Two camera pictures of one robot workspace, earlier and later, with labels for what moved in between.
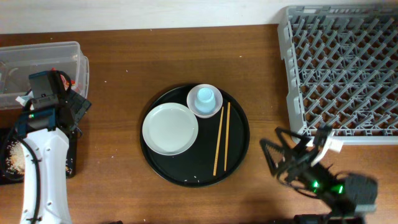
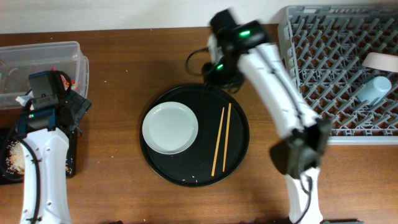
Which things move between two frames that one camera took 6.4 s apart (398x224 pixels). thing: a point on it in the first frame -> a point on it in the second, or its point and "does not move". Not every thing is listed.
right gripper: (273, 169) -> (211, 66)
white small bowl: (192, 96) -> (381, 61)
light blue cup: (205, 101) -> (375, 91)
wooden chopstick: (218, 141) does not move
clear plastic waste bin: (18, 62) does not move
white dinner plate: (170, 129) does not move
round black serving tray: (221, 146) does not move
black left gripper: (80, 104) does not move
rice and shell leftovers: (15, 158) does not move
